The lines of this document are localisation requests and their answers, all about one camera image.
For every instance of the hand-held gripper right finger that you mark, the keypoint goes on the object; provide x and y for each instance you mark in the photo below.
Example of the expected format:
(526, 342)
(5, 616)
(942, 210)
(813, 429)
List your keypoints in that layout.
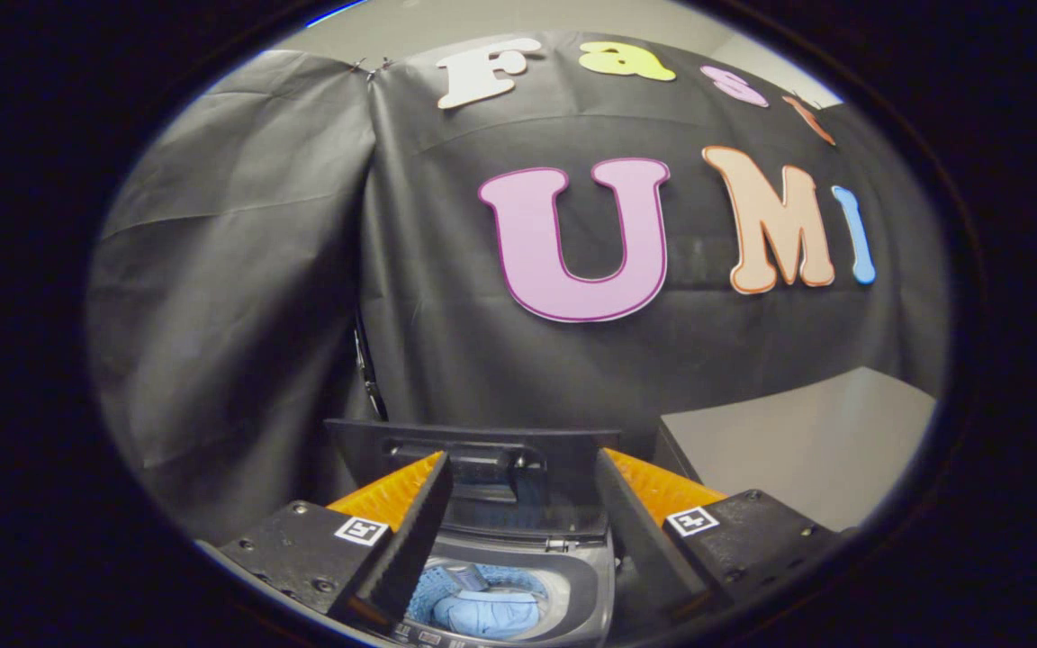
(640, 540)

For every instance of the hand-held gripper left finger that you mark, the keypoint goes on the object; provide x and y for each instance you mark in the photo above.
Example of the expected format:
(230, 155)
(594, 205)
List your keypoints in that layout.
(406, 558)

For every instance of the light blue buttoned shirt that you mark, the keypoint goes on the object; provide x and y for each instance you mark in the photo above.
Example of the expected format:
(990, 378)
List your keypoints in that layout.
(487, 612)

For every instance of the grey washing machine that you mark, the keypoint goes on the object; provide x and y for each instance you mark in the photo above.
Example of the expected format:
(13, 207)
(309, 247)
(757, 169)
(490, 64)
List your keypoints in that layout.
(482, 468)

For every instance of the metal backdrop pole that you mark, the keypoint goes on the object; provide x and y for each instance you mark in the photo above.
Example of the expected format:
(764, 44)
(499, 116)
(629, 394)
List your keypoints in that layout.
(367, 369)

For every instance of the black backdrop cloth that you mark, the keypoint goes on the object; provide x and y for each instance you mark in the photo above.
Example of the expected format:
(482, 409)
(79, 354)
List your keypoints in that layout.
(239, 270)

